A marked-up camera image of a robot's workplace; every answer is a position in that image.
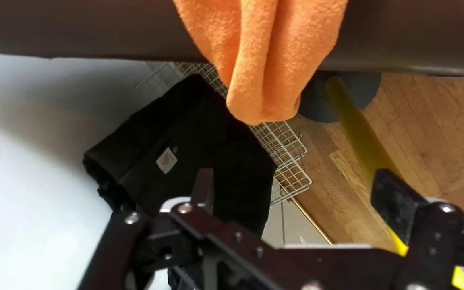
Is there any black tote bag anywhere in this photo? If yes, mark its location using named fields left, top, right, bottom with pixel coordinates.
left=82, top=73, right=278, bottom=239

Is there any orange towel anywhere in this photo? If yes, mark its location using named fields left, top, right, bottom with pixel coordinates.
left=172, top=0, right=349, bottom=128

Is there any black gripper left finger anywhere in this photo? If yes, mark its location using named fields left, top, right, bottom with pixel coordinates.
left=157, top=166, right=278, bottom=281

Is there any brown leather sofa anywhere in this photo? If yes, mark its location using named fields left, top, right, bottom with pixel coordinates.
left=0, top=0, right=464, bottom=78

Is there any white wire rack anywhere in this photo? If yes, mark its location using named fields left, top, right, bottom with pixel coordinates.
left=133, top=60, right=314, bottom=208

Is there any grey round sofa foot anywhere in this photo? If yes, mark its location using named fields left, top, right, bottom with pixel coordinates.
left=298, top=71, right=383, bottom=124

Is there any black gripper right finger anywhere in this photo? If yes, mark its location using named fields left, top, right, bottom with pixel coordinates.
left=369, top=168, right=464, bottom=290

